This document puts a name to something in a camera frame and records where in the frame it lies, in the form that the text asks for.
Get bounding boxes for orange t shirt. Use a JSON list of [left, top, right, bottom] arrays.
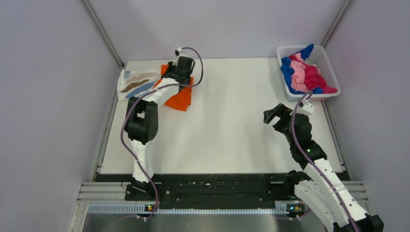
[[153, 64, 194, 112]]

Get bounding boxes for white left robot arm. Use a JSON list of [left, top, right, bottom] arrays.
[[123, 56, 195, 200]]

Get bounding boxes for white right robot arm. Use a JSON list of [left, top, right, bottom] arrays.
[[264, 103, 384, 232]]

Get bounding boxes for light pink t shirt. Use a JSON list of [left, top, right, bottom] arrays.
[[290, 53, 318, 92]]

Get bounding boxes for magenta t shirt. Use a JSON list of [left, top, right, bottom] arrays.
[[289, 57, 337, 94]]

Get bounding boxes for blue t shirt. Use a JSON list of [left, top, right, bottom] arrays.
[[277, 44, 315, 95]]

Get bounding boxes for white plastic laundry basket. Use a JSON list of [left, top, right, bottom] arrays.
[[277, 44, 341, 102]]

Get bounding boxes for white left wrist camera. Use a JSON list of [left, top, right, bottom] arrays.
[[175, 47, 188, 57]]

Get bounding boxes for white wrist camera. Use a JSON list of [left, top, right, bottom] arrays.
[[297, 101, 314, 116], [175, 47, 188, 57]]

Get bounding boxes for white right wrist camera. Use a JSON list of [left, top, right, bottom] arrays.
[[297, 101, 314, 116]]

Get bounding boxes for left corner aluminium post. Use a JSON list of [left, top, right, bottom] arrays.
[[80, 0, 124, 69]]

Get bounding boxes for corner aluminium post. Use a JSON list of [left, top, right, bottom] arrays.
[[320, 0, 354, 47], [80, 0, 124, 69]]

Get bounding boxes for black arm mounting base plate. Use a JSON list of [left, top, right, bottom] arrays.
[[94, 173, 350, 211]]

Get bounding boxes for right corner aluminium post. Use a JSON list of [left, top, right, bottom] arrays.
[[320, 0, 354, 47]]

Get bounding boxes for aluminium frame rail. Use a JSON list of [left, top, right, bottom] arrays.
[[76, 181, 369, 215]]

